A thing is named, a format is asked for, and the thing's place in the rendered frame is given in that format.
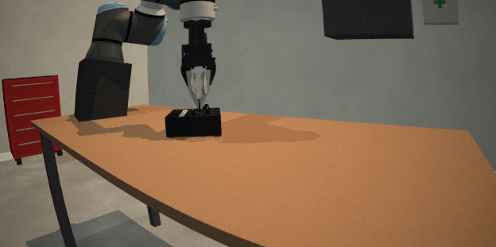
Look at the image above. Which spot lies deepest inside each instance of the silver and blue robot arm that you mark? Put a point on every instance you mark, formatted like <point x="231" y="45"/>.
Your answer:
<point x="114" y="24"/>

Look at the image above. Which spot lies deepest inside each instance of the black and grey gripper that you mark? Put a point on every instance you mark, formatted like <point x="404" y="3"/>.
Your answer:
<point x="198" y="54"/>

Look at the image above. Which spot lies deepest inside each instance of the black lighting desk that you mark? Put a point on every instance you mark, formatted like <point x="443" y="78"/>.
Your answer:
<point x="194" y="122"/>

